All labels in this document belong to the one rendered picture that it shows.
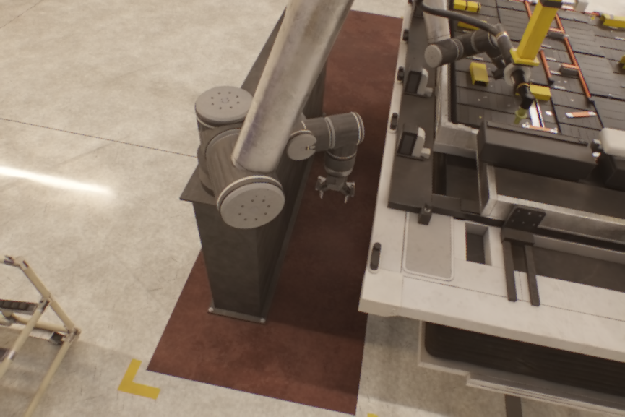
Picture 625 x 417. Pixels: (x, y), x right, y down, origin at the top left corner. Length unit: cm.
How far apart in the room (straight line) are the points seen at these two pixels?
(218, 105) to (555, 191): 129
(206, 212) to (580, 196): 144
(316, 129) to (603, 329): 118
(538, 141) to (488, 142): 22
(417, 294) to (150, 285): 153
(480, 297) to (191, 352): 140
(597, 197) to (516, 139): 38
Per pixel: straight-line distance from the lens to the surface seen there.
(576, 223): 188
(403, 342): 241
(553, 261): 196
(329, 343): 234
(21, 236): 304
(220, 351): 233
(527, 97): 155
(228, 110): 146
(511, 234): 180
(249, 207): 129
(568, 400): 212
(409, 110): 220
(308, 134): 135
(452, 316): 156
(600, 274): 203
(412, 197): 177
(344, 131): 139
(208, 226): 182
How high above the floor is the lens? 214
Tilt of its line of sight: 47 degrees down
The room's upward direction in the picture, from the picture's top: 8 degrees clockwise
